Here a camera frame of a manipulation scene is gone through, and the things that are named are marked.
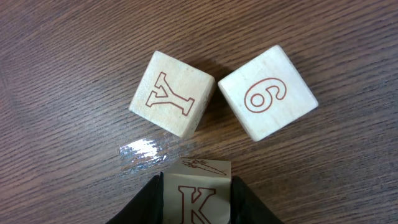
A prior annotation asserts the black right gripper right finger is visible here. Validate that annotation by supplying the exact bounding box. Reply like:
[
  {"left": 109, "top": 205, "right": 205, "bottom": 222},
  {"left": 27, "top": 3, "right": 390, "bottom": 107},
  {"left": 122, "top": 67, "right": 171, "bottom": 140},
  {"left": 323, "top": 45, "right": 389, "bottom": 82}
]
[{"left": 230, "top": 176, "right": 284, "bottom": 224}]

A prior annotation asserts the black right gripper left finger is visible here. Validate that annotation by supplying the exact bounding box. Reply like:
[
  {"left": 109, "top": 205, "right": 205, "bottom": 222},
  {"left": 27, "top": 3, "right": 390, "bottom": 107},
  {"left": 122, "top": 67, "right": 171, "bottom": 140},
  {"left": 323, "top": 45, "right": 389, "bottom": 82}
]
[{"left": 106, "top": 172, "right": 164, "bottom": 224}]

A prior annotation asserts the blue engraved wooden block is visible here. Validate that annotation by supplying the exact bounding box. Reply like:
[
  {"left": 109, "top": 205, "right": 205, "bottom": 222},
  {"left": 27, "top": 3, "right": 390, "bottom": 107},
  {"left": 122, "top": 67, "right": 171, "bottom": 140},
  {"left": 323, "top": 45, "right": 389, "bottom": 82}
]
[{"left": 162, "top": 158, "right": 231, "bottom": 224}]

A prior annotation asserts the blue sided plain wooden block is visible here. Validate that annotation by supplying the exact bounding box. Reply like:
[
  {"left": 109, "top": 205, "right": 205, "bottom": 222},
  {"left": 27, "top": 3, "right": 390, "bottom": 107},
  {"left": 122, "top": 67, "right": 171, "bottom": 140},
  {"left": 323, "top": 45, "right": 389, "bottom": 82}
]
[{"left": 218, "top": 45, "right": 318, "bottom": 142}]

